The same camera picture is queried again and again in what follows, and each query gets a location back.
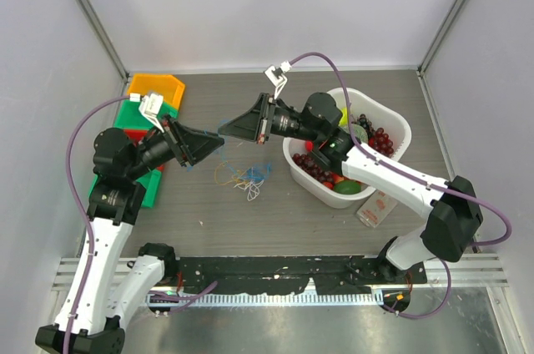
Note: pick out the transparent plastic card packet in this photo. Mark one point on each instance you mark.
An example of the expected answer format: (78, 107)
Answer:
(373, 212)

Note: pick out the orange storage bin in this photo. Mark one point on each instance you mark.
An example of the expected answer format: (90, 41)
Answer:
(167, 85)

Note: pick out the dark purple grape bunch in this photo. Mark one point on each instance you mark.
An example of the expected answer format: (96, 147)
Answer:
(307, 164)

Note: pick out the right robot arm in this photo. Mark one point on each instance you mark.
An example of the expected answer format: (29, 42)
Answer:
(451, 215)

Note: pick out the red grape bunch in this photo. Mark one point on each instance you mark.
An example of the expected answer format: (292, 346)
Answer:
(381, 142)

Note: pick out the white slotted cable duct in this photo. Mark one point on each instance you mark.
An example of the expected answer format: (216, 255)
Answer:
(306, 298)

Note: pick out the green storage bin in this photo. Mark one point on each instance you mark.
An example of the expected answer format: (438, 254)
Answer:
(150, 187)
(129, 116)

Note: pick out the white plastic fruit basket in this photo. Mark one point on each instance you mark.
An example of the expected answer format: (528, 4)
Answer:
(394, 125)

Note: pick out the green netted melon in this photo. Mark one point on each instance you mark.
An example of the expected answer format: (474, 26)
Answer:
(360, 133)

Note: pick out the yellow green pear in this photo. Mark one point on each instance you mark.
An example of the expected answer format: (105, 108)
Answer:
(344, 118)

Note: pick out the red apple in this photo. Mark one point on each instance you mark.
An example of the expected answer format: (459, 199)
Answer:
(309, 145)

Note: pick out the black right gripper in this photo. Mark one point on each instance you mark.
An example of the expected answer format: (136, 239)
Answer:
(253, 126)

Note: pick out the lower green storage bin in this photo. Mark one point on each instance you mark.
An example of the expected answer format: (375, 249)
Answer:
(150, 187)

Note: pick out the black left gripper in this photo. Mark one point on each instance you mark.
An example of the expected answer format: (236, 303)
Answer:
(188, 145)

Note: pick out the upper green storage bin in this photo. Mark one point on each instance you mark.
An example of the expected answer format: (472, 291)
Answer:
(129, 116)

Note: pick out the green lime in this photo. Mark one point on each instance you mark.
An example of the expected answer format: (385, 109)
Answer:
(347, 187)

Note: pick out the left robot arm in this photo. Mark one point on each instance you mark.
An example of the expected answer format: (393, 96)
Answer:
(95, 316)

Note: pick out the black grape bunch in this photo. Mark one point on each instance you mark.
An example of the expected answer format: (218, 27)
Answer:
(364, 122)

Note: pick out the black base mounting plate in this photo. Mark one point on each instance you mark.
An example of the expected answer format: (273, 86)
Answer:
(285, 275)

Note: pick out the red storage bin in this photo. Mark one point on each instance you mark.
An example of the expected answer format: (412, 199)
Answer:
(137, 136)

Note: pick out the red strawberry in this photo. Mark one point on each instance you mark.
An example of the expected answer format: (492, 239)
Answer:
(332, 179)

